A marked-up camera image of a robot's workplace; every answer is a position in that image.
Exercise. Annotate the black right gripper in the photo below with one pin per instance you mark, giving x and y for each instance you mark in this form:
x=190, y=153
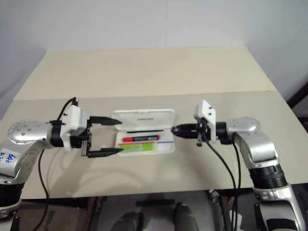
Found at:
x=201, y=133

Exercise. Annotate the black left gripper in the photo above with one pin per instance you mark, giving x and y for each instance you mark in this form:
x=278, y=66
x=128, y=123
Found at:
x=78, y=142

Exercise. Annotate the red and black marker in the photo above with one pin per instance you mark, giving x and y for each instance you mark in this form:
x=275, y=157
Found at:
x=130, y=139

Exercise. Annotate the green highlighter marker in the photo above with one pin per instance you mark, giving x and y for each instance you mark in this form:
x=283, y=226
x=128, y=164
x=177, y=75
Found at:
x=130, y=148

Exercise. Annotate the white plastic pencil case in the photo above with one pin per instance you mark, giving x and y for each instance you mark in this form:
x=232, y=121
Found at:
x=144, y=118

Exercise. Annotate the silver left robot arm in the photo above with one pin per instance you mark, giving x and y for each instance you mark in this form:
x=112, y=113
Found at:
x=26, y=134

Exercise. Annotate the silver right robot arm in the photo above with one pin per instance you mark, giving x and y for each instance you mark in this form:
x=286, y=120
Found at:
x=255, y=144

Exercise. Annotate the thin black pen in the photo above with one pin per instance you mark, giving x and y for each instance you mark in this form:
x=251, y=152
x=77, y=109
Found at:
x=144, y=131

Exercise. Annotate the dark rounded shape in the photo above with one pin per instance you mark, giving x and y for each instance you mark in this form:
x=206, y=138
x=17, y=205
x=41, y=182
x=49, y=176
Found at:
x=131, y=222
x=185, y=217

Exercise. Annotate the metal table leg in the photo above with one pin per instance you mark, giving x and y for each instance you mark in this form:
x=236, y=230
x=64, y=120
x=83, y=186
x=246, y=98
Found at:
x=217, y=211

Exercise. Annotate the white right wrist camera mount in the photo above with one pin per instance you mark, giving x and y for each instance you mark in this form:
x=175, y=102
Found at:
x=204, y=109

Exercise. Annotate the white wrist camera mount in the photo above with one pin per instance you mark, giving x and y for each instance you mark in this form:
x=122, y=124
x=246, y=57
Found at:
x=72, y=118
x=204, y=109

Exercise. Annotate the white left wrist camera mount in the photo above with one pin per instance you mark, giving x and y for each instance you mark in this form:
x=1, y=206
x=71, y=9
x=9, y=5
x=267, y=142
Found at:
x=72, y=118

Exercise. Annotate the dark reddish background frame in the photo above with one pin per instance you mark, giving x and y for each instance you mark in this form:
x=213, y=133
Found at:
x=300, y=103

